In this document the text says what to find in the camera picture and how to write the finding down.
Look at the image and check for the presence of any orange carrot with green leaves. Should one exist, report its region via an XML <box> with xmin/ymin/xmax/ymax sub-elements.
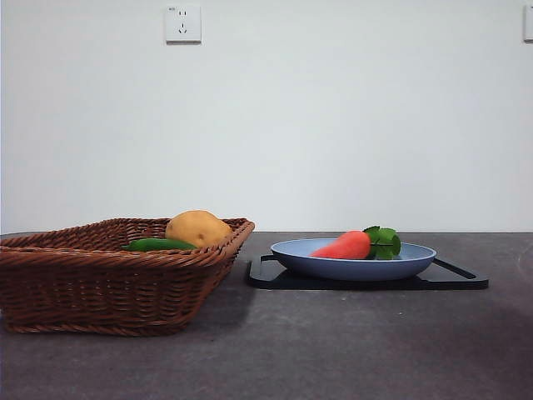
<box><xmin>310</xmin><ymin>225</ymin><xmax>402</xmax><ymax>262</ymax></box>

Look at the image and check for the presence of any blue round plate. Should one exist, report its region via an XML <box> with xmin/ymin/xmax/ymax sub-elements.
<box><xmin>270</xmin><ymin>237</ymin><xmax>438</xmax><ymax>282</ymax></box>

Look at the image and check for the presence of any yellow-brown potato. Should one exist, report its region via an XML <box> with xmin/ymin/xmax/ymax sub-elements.
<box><xmin>165</xmin><ymin>209</ymin><xmax>233</xmax><ymax>249</ymax></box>

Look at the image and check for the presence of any black flat tray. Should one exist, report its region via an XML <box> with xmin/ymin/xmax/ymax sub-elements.
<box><xmin>248</xmin><ymin>253</ymin><xmax>490</xmax><ymax>292</ymax></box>

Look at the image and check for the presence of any green pepper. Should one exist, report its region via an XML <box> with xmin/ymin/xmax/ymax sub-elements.
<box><xmin>121</xmin><ymin>237</ymin><xmax>197</xmax><ymax>253</ymax></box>

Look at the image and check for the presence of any brown wicker basket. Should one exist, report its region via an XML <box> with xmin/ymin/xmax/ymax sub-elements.
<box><xmin>0</xmin><ymin>217</ymin><xmax>256</xmax><ymax>338</ymax></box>

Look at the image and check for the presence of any white wall socket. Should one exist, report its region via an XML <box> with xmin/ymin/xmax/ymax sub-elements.
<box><xmin>165</xmin><ymin>4</ymin><xmax>203</xmax><ymax>45</ymax></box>

